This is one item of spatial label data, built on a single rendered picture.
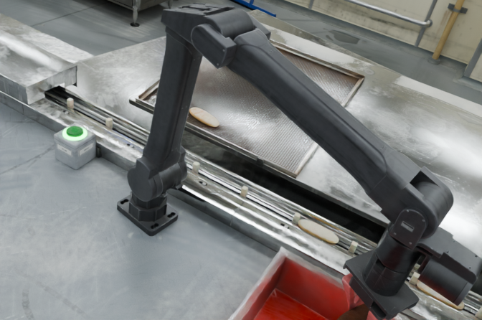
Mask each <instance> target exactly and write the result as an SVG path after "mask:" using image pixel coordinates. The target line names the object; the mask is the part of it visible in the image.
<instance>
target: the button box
mask: <svg viewBox="0 0 482 320"><path fill-rule="evenodd" d="M70 126H79V127H82V126H80V125H78V124H76V123H74V124H72V125H70ZM70 126H68V127H67V128H69V127H70ZM82 128H84V127H82ZM84 129H85V130H86V131H87V136H86V137H84V138H83V139H80V140H76V141H72V140H69V139H66V138H65V137H64V136H63V131H64V130H65V128H64V129H63V130H61V131H59V132H57V133H56V134H54V140H55V158H56V159H57V160H59V161H61V162H62V163H64V164H66V165H68V166H70V167H72V168H73V169H75V170H76V169H79V168H80V167H81V166H83V165H84V164H86V163H88V162H89V161H91V160H92V159H94V158H95V157H98V158H100V148H98V147H97V146H95V133H93V132H92V131H89V130H87V129H86V128H84Z"/></svg>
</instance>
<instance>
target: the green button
mask: <svg viewBox="0 0 482 320"><path fill-rule="evenodd" d="M66 134H67V135H68V136H69V137H79V136H81V135H83V134H84V130H83V129H82V128H81V127H79V126H70V127H69V128H67V130H66Z"/></svg>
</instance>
